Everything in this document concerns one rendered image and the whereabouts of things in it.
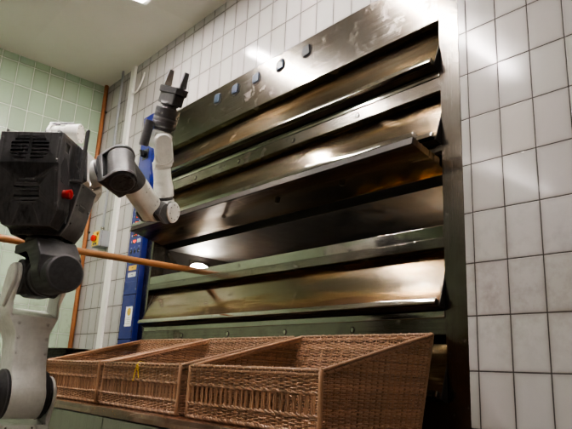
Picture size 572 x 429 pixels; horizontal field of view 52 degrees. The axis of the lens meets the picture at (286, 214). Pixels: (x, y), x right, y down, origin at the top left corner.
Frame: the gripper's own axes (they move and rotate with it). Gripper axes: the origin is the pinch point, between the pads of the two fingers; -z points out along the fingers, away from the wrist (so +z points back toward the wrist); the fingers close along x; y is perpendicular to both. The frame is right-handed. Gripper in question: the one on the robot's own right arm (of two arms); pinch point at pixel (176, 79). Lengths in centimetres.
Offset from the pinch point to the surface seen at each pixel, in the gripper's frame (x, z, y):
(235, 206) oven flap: -6, 40, 44
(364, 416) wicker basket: -111, 73, -9
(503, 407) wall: -135, 63, 19
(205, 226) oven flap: 22, 56, 60
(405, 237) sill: -89, 29, 32
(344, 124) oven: -45, -3, 45
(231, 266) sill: -5, 67, 54
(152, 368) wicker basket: -35, 95, -7
